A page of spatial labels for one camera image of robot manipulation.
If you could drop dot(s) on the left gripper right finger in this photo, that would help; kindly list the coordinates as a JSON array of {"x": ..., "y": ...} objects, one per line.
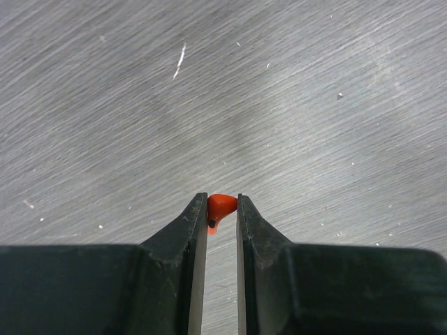
[{"x": 289, "y": 288}]

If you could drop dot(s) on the orange earbud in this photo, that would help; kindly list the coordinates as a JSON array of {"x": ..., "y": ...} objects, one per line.
[{"x": 219, "y": 206}]

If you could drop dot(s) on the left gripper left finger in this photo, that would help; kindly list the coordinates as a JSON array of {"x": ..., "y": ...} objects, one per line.
[{"x": 155, "y": 287}]

